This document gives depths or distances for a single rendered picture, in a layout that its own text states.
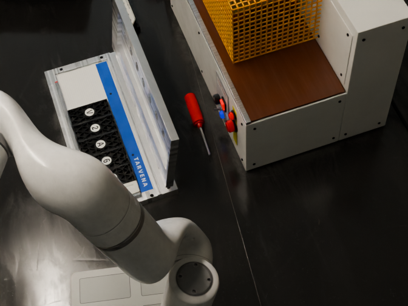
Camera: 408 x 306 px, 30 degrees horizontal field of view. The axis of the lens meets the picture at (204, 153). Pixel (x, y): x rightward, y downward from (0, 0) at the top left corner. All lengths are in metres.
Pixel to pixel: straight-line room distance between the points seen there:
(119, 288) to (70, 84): 0.56
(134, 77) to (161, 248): 0.74
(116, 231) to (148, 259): 0.09
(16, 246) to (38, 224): 0.07
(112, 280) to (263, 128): 0.45
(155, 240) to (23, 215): 0.68
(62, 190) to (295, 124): 0.77
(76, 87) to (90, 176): 0.92
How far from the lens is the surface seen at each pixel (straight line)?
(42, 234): 1.73
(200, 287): 1.25
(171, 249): 1.17
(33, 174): 1.01
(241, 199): 1.71
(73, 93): 1.89
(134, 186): 1.71
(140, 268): 1.14
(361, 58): 1.57
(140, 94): 1.77
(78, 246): 1.69
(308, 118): 1.66
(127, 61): 1.84
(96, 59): 1.95
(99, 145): 1.78
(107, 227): 1.05
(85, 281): 1.64
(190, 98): 1.83
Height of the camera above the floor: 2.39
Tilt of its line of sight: 57 degrees down
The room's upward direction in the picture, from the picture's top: 5 degrees counter-clockwise
